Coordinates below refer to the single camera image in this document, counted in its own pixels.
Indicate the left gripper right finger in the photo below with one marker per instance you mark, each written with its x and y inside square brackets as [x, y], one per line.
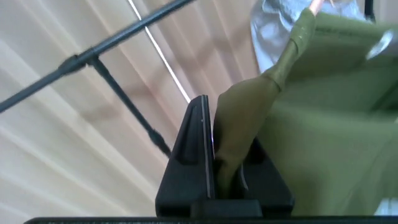
[267, 186]

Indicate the black clothes rack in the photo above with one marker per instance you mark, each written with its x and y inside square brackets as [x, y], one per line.
[124, 32]

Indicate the beige curtain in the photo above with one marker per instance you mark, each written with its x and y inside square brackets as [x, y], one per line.
[62, 155]

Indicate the green garment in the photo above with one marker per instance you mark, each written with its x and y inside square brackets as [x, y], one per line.
[326, 140]

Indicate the pale grey shorts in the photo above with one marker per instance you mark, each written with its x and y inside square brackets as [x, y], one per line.
[270, 31]

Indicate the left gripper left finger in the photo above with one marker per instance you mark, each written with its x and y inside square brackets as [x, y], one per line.
[186, 180]

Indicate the pink clothes hanger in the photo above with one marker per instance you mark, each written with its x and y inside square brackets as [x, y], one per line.
[316, 6]

